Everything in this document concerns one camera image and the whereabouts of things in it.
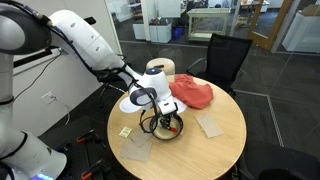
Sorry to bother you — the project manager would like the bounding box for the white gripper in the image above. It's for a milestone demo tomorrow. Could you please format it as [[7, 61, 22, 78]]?
[[156, 99, 180, 130]]

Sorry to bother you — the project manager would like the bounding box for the brown paper napkin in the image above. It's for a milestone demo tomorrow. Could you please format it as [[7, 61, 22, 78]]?
[[129, 128, 154, 148]]

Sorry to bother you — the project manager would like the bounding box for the red cloth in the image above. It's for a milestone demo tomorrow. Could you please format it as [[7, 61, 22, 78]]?
[[168, 73, 214, 110]]

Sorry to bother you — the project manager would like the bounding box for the grey cloth patch right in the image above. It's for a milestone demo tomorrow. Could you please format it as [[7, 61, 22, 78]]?
[[194, 113, 225, 139]]

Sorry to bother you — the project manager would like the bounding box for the grey cloth patch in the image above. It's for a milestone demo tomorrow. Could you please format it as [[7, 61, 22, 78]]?
[[119, 138, 153, 163], [194, 113, 225, 139]]

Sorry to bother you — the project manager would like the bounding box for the pale yellow sachet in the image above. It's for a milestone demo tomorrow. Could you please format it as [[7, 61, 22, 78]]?
[[118, 126, 133, 139]]

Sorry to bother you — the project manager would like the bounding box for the large white plate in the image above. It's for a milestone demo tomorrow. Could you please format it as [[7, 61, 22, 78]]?
[[119, 96, 143, 114]]

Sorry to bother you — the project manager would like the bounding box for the grey cloth patch left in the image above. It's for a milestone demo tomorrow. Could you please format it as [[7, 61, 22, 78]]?
[[119, 138, 153, 163]]

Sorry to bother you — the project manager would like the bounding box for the black mesh office chair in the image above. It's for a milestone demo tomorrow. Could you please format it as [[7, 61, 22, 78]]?
[[236, 139, 320, 180], [185, 33, 254, 98]]

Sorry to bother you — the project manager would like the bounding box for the blue bin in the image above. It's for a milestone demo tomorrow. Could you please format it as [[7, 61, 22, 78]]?
[[172, 26, 184, 41]]

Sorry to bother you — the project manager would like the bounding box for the low white cabinet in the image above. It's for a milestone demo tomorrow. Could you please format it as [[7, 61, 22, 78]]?
[[132, 21, 173, 44]]

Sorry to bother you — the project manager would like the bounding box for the black robot cart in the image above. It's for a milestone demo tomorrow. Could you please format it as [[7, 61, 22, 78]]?
[[39, 128, 114, 180]]

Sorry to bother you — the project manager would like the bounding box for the pale green cart table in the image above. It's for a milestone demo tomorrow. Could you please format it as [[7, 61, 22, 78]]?
[[186, 7, 232, 42]]

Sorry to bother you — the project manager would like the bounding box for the wooden glass door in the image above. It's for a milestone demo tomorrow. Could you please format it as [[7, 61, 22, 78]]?
[[247, 0, 294, 52]]

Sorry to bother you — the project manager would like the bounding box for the black metal bar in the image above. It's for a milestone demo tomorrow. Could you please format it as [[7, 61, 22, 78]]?
[[13, 46, 64, 68]]

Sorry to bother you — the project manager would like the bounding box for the tall white cabinet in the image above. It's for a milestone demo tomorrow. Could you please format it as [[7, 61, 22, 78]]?
[[282, 4, 320, 54]]

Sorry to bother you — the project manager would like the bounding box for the cardboard box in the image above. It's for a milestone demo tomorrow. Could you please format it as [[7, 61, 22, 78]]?
[[301, 3, 320, 17]]

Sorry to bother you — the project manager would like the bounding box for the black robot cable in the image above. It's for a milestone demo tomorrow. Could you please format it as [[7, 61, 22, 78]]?
[[0, 0, 162, 135]]

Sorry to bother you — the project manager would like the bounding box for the orange handled clamp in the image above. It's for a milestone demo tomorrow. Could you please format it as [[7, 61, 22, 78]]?
[[75, 130, 103, 145], [80, 159, 109, 180]]

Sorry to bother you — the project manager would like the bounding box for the white power cord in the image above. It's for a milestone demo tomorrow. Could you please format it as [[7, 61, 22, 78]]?
[[53, 95, 72, 126]]

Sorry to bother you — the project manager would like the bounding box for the white wall socket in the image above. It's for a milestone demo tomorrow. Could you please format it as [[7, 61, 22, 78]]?
[[40, 91, 57, 105]]

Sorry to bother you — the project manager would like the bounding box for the black mounting bracket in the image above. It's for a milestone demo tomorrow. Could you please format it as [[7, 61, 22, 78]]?
[[83, 16, 97, 26]]

